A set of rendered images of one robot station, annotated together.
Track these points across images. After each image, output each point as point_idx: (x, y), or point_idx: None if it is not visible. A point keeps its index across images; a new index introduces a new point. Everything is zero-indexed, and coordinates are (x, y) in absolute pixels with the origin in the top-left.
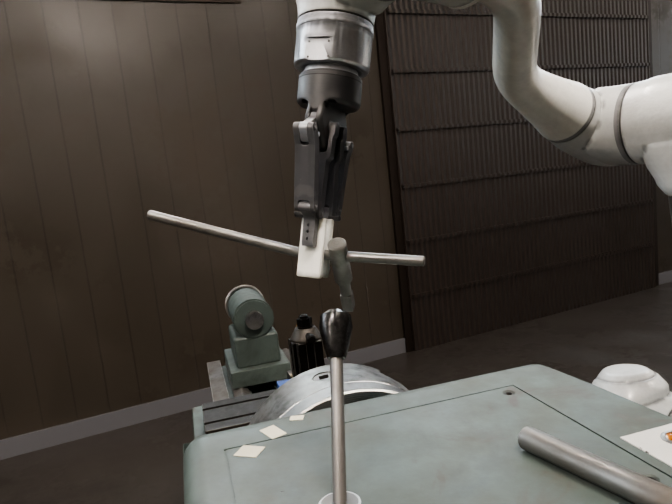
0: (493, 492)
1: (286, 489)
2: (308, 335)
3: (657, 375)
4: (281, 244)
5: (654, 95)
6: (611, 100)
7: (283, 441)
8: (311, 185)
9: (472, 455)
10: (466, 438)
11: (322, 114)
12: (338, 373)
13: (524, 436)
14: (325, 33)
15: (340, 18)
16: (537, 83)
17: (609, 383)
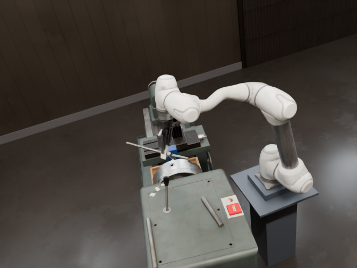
0: (192, 209)
1: (158, 205)
2: (175, 125)
3: None
4: (156, 151)
5: (262, 99)
6: (254, 93)
7: (159, 192)
8: (161, 145)
9: (193, 200)
10: (193, 195)
11: (163, 130)
12: (166, 189)
13: (201, 198)
14: (162, 115)
15: (165, 112)
16: (227, 97)
17: (264, 152)
